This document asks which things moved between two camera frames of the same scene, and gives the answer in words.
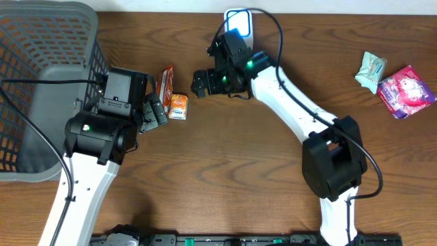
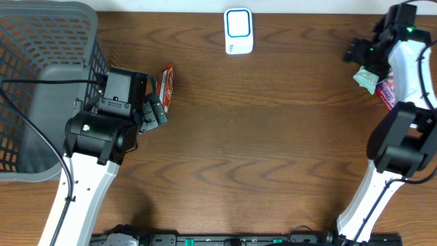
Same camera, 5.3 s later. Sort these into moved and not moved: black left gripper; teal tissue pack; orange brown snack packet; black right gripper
Moved: black right gripper
Not moved: black left gripper; teal tissue pack; orange brown snack packet
